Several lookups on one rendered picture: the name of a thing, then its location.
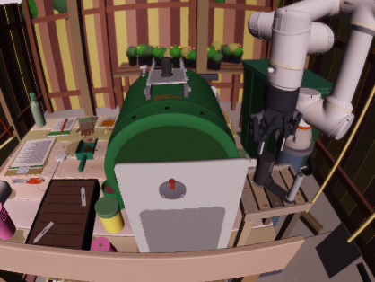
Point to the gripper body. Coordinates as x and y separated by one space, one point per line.
281 100

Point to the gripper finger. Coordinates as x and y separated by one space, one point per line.
260 131
290 131

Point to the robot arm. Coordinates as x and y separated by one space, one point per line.
291 39

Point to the blue drum with white lid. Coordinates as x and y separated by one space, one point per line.
294 155

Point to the wooden slatted shelf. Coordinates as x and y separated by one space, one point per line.
263 203

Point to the green compost tumbler drum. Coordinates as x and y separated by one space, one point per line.
167 131

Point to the red latch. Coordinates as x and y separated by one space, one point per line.
172 183

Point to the grey sliding hatch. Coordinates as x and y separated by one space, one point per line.
167 78

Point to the black hatch knob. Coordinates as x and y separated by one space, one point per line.
166 67

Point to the white hatch bolt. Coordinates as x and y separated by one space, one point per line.
143 70

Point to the green cabinet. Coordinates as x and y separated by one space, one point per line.
254 98

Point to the green potted cactus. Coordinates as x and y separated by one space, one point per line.
214 58
189 57
237 54
158 54
226 53
175 54
131 55
144 54

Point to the dark floor mat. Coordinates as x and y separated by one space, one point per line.
338 251

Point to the small orange seed tray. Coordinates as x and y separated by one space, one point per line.
107 123

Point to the green cup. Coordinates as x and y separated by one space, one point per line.
107 189

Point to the tan wooden beam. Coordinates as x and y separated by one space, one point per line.
149 263

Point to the yellow tin with green lid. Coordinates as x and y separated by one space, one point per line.
110 217

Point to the brown green garden glove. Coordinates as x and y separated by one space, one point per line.
86 127

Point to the green scoop with soil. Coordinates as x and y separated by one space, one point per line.
85 151

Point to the white plant label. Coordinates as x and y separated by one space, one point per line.
43 232
83 196

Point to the pink roll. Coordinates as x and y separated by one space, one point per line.
101 244

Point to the notebook with red pencil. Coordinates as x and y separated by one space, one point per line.
62 125

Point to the white probe thermometer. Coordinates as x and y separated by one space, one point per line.
60 158

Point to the brown soil tray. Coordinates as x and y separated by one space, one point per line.
59 215

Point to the pale green bottle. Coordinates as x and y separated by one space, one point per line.
37 112

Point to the clipboard with paper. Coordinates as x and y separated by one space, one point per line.
31 155

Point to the dark grey cylinder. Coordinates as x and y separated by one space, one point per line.
4 191

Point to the pink ribbed pot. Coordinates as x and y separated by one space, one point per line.
6 223

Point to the brass rail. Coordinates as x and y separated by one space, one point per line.
361 231
338 155

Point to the white tumbler end frame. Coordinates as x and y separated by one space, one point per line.
194 233

